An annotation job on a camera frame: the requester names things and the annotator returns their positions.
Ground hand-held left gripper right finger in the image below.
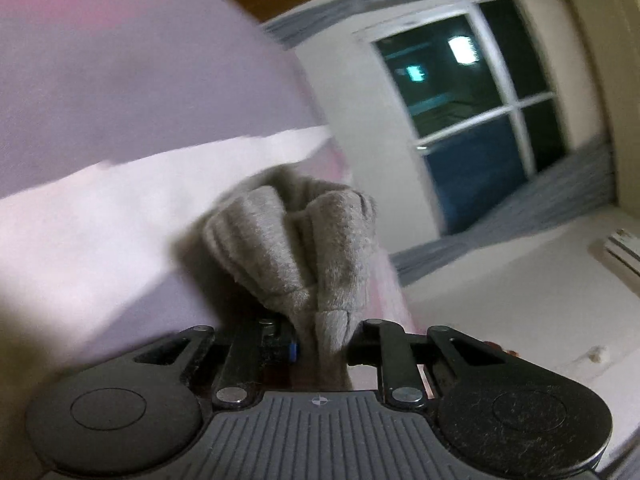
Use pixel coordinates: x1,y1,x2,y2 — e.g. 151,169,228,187
346,319,513,406

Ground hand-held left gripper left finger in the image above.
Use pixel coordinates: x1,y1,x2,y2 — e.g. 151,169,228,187
132,317,301,408

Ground sliding glass window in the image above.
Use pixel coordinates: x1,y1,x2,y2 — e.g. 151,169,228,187
352,0,576,238

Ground white air conditioner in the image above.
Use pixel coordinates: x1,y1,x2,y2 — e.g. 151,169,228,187
587,227,640,278

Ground bed with striped sheet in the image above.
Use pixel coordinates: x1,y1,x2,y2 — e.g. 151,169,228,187
0,0,416,376

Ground grey pants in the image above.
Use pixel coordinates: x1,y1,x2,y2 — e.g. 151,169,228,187
175,164,381,391

